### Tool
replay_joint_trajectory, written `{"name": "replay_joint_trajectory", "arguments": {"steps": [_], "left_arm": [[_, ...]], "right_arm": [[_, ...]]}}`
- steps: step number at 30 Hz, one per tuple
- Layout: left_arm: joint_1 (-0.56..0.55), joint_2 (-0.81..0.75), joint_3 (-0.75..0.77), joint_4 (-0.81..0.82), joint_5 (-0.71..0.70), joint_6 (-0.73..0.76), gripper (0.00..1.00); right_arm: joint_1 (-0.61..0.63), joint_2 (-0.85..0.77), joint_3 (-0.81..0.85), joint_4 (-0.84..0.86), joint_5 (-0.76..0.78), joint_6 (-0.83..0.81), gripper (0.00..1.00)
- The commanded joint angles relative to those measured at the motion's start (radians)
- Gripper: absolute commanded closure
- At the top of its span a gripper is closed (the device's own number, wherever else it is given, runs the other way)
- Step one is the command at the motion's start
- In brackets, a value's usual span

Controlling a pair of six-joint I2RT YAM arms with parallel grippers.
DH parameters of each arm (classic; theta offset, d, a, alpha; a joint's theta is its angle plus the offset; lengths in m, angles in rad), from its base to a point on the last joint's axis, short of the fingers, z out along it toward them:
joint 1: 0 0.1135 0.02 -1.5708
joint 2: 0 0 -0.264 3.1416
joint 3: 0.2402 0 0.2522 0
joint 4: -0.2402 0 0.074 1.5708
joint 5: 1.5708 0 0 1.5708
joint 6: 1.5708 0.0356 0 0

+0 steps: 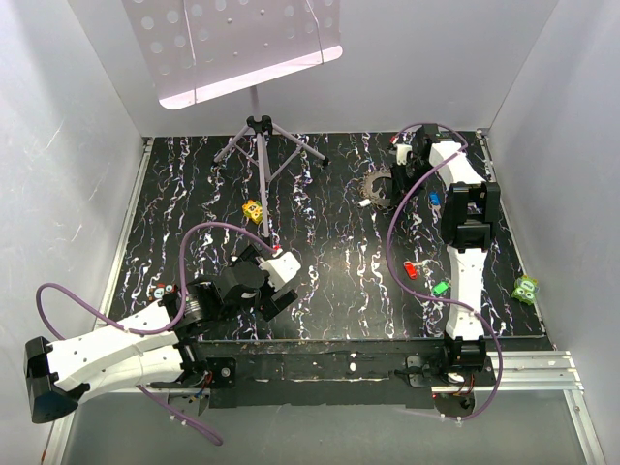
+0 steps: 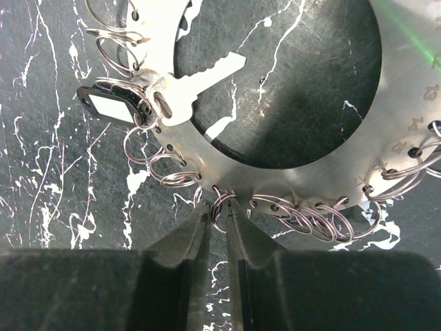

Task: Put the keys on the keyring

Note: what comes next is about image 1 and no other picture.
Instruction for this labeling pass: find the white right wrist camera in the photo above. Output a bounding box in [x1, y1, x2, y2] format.
[393, 143, 414, 167]

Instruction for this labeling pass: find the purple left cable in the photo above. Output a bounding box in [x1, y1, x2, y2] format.
[36, 222, 282, 447]

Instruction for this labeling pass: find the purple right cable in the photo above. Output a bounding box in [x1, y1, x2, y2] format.
[385, 121, 505, 420]

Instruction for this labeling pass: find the purple cable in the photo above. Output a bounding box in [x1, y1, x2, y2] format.
[385, 121, 505, 420]
[36, 222, 282, 447]

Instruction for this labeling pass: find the red tagged key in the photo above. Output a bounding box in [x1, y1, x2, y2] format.
[403, 261, 419, 280]

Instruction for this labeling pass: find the aluminium frame rail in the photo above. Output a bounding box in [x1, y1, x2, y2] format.
[430, 351, 585, 393]

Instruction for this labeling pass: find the green tagged key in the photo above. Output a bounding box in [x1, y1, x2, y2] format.
[431, 281, 450, 296]

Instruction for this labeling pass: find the red round marker sticker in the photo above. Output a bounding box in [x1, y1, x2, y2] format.
[150, 283, 176, 301]

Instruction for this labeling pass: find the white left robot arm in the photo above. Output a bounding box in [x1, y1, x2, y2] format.
[24, 245, 301, 424]

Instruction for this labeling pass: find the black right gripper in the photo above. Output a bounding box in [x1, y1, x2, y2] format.
[389, 159, 437, 206]

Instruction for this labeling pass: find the yellow green toy block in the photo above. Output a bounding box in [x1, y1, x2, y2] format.
[242, 200, 264, 225]

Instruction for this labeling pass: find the perforated music stand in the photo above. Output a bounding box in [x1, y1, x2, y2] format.
[123, 0, 343, 238]

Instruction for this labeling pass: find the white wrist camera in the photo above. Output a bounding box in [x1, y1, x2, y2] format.
[259, 252, 301, 292]
[393, 143, 414, 167]

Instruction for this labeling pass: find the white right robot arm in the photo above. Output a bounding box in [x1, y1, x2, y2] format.
[386, 123, 501, 386]

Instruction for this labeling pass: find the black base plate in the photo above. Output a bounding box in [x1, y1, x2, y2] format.
[154, 339, 499, 409]

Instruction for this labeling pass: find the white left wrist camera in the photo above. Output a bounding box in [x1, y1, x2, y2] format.
[259, 252, 301, 292]

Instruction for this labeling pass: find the blue tagged key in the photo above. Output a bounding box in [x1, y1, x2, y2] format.
[428, 192, 441, 216]

